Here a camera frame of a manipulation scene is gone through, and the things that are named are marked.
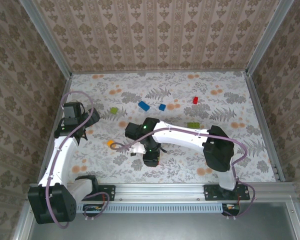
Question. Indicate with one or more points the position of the small orange lego brick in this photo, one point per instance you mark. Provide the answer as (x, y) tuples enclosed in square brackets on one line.
[(110, 143)]

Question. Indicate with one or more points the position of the small lime green lego brick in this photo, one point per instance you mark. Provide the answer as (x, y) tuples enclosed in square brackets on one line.
[(113, 110)]

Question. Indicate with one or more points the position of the small blue lego brick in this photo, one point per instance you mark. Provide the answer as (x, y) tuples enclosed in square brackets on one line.
[(162, 107)]

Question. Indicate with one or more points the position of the long blue lego brick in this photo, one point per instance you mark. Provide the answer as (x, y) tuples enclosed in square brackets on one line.
[(143, 106)]

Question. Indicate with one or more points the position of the long green lego brick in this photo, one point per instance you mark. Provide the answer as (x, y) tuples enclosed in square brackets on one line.
[(193, 125)]

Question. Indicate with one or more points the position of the small red lego brick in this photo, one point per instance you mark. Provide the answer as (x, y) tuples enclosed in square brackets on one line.
[(195, 100)]

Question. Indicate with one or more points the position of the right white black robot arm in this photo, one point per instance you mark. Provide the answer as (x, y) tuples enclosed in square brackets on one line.
[(180, 136)]

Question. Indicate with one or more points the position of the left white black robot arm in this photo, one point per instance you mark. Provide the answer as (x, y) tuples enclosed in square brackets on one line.
[(61, 160)]

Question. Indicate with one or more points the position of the grey metal plate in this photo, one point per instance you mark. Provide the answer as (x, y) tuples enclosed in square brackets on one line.
[(165, 227)]

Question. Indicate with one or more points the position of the black wiring board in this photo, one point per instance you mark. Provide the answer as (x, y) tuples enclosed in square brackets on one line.
[(231, 208), (92, 208)]

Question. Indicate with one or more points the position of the floral patterned table cover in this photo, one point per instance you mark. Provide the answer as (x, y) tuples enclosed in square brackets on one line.
[(165, 80)]

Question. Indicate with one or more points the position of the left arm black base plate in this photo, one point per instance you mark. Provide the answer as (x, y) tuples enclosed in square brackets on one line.
[(107, 192)]

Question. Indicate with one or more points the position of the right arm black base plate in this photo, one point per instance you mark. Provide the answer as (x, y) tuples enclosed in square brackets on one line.
[(211, 193)]

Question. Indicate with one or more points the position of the aluminium back frame rail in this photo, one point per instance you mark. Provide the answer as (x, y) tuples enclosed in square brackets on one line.
[(160, 72)]

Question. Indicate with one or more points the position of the aluminium corner post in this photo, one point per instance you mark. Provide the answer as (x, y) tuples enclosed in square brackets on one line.
[(267, 37), (46, 37)]

